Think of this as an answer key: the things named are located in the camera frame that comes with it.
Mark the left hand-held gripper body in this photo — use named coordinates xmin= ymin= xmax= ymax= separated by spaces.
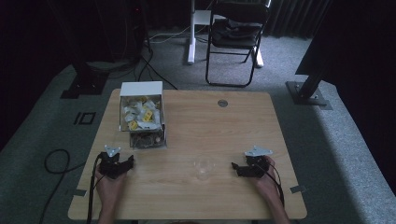
xmin=98 ymin=144 xmax=131 ymax=180

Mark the person's left hand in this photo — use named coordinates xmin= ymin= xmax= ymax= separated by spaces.
xmin=93 ymin=163 xmax=129 ymax=203

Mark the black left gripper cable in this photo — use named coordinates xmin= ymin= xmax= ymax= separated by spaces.
xmin=86 ymin=152 xmax=105 ymax=224

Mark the pile of dark brown packets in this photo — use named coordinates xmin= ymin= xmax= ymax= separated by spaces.
xmin=131 ymin=130 xmax=165 ymax=147

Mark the white storage box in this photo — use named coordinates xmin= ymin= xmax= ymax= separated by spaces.
xmin=119 ymin=80 xmax=165 ymax=133

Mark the clear plastic drawer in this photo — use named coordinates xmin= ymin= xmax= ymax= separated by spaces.
xmin=129 ymin=124 xmax=168 ymax=150

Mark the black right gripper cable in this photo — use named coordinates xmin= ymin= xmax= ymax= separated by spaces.
xmin=263 ymin=161 xmax=286 ymax=209

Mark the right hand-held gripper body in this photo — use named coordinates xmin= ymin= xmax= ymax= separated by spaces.
xmin=244 ymin=145 xmax=275 ymax=179

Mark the black floor cable loop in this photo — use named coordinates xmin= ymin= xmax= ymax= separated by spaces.
xmin=38 ymin=147 xmax=87 ymax=224

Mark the clear glass cup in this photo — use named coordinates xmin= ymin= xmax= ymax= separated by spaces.
xmin=191 ymin=155 xmax=217 ymax=182

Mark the white floor cable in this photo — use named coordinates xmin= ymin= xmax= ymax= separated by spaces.
xmin=148 ymin=25 xmax=191 ymax=45

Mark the black stand with base plate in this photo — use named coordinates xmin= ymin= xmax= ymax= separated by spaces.
xmin=285 ymin=0 xmax=333 ymax=111

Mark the person's right hand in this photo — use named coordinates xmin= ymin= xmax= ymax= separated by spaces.
xmin=248 ymin=155 xmax=282 ymax=201

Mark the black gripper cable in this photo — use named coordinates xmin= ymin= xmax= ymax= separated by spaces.
xmin=86 ymin=152 xmax=105 ymax=224
xmin=263 ymin=161 xmax=286 ymax=209

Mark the white desk leg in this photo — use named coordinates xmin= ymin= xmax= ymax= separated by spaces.
xmin=186 ymin=0 xmax=213 ymax=66

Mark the pile of white yellow tea bags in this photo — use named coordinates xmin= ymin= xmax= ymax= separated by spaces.
xmin=122 ymin=96 xmax=163 ymax=131

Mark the black folding chair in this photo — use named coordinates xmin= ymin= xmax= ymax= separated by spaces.
xmin=205 ymin=0 xmax=271 ymax=89

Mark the black stand with cables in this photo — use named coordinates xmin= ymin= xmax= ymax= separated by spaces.
xmin=60 ymin=0 xmax=148 ymax=100

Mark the dark cloth on chair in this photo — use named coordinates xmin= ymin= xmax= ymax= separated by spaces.
xmin=212 ymin=18 xmax=263 ymax=42

